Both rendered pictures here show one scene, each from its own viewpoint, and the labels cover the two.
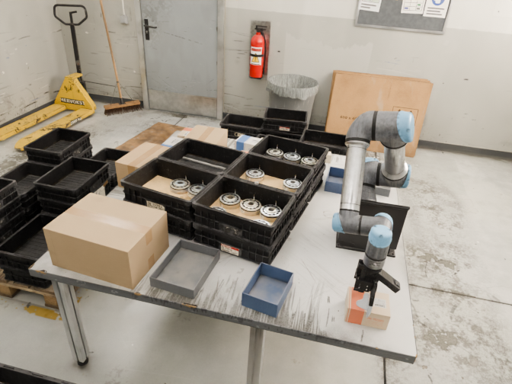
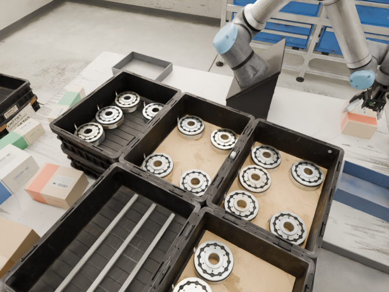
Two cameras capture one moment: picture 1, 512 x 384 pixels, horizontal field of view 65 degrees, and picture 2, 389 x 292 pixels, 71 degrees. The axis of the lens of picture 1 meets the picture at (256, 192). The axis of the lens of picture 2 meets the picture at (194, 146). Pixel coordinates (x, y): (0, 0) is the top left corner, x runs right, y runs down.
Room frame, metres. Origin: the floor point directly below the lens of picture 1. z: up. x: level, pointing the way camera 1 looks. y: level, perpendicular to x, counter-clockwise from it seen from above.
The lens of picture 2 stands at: (1.77, 0.55, 1.58)
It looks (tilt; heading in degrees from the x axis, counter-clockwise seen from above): 48 degrees down; 276
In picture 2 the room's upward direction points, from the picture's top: 1 degrees clockwise
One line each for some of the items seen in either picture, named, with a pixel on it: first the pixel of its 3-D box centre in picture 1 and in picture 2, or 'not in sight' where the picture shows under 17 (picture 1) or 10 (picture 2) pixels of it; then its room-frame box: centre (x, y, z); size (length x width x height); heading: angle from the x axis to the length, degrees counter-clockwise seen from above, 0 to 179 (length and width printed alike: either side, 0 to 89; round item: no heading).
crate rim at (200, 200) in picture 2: (269, 174); (191, 139); (1.85, -0.06, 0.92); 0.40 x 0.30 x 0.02; 68
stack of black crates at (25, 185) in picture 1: (30, 197); not in sight; (2.36, 1.59, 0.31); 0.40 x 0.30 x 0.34; 169
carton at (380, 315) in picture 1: (366, 307); (358, 119); (1.14, -0.47, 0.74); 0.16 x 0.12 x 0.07; 79
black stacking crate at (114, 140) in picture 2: (288, 159); (123, 119); (2.13, -0.18, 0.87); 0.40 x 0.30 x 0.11; 68
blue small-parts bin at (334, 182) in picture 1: (339, 180); not in sight; (2.15, -0.50, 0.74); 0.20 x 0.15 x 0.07; 166
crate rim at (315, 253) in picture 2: (244, 200); (279, 176); (1.57, 0.05, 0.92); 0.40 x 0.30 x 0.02; 68
